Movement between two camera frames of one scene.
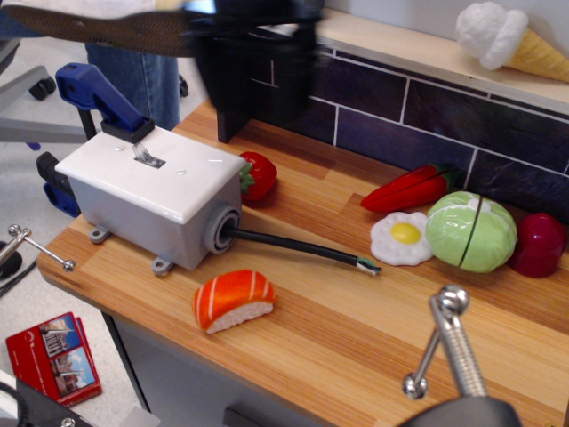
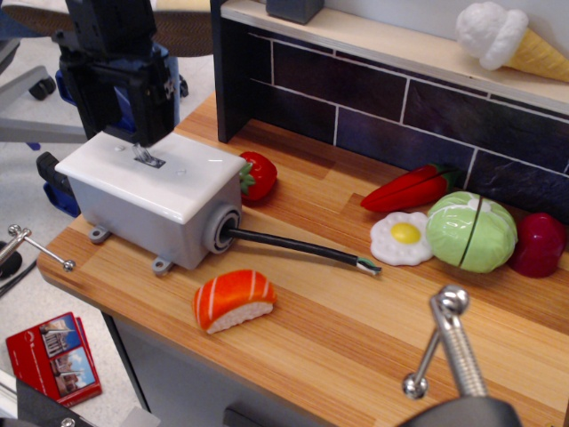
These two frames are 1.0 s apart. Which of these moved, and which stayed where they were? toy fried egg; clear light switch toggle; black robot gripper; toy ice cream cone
Moved: black robot gripper
Stayed: toy fried egg; clear light switch toggle; toy ice cream cone
